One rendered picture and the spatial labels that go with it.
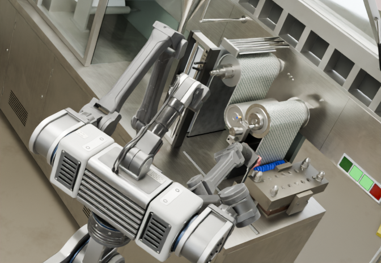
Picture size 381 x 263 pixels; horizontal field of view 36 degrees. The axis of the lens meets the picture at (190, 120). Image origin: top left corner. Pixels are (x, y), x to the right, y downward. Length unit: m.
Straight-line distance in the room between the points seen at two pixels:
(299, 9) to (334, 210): 2.11
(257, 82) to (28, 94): 1.53
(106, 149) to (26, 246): 1.82
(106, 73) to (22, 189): 0.94
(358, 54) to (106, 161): 1.38
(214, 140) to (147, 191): 1.45
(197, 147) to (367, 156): 0.78
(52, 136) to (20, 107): 2.14
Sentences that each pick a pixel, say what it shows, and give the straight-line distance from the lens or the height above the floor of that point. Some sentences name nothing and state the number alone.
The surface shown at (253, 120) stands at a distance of 2.51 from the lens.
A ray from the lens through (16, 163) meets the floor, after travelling 3.82.
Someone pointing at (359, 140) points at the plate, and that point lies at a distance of 2.63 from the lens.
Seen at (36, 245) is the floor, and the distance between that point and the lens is 3.37.
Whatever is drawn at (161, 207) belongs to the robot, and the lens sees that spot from 1.48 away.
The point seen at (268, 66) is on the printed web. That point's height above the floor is 1.38.
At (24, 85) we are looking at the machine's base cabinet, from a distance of 3.69.
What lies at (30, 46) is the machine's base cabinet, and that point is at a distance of 3.57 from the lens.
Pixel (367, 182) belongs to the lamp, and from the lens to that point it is 2.64.
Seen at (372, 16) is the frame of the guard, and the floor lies 1.87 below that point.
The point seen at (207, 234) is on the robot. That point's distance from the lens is 1.51.
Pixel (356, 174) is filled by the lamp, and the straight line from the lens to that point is 2.67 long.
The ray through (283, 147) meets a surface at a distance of 2.71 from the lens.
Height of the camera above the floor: 2.50
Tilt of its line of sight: 32 degrees down
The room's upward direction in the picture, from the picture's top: 22 degrees clockwise
